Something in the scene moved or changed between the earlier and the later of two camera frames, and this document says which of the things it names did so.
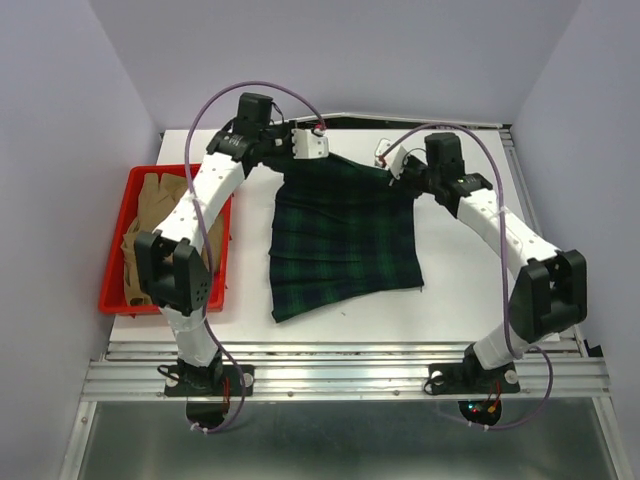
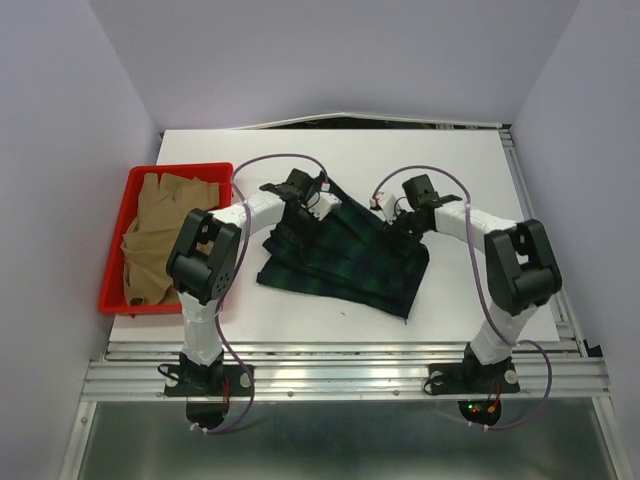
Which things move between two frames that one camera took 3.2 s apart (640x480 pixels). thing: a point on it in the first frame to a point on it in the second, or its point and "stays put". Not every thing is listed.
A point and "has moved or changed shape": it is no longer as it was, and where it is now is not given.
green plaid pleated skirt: [341, 227] has moved or changed shape
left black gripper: [286, 130] to [315, 226]
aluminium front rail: [343, 370] stays put
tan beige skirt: [155, 200] stays put
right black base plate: [472, 378] stays put
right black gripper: [408, 164] to [396, 240]
